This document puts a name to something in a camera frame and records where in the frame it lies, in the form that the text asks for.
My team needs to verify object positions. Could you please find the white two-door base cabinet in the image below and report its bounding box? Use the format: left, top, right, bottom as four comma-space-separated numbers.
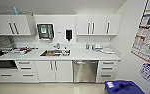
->
34, 59, 74, 84

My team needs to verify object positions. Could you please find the chrome faucet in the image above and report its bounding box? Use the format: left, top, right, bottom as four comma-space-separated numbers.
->
54, 42, 62, 51

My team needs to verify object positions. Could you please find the stainless steel sink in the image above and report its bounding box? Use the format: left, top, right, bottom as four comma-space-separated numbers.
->
39, 49, 72, 57

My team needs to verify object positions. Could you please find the tray of coffee supplies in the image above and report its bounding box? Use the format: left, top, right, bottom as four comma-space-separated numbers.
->
0, 44, 39, 55

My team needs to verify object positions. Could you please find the blue recycling bin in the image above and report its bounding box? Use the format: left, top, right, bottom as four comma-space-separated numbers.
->
103, 79, 146, 94

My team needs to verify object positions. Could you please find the small white wall plate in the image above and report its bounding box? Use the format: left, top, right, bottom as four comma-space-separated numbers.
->
56, 30, 63, 35

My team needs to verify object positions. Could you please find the stainless steel dishwasher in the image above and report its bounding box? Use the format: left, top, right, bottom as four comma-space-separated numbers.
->
72, 59, 100, 84

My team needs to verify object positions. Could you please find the blue spray bottle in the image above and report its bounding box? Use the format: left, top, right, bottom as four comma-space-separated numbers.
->
12, 6, 19, 16

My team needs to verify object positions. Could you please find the white drawer unit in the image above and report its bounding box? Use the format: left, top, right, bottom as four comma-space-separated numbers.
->
95, 59, 120, 84
14, 60, 39, 84

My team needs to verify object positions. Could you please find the blue bin wall sign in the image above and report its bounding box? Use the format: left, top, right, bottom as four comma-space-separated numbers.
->
138, 62, 150, 84

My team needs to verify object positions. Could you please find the black built-in microwave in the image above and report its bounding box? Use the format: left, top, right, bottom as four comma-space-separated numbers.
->
0, 59, 19, 70

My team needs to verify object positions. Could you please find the white mug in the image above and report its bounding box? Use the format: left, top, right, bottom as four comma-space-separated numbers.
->
60, 50, 69, 57

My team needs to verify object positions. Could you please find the black soap dispenser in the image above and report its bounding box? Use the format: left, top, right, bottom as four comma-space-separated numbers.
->
64, 28, 74, 42

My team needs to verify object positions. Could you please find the wide white drawer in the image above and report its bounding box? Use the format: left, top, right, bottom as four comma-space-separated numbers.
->
0, 68, 19, 84

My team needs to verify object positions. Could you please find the orange bowl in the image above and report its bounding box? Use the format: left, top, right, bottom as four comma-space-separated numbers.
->
45, 50, 57, 57

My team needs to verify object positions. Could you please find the grey paper towel dispenser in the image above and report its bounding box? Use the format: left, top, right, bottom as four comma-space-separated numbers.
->
36, 23, 55, 41

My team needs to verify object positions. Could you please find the large wall poster board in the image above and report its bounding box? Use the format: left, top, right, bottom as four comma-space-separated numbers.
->
130, 0, 150, 69

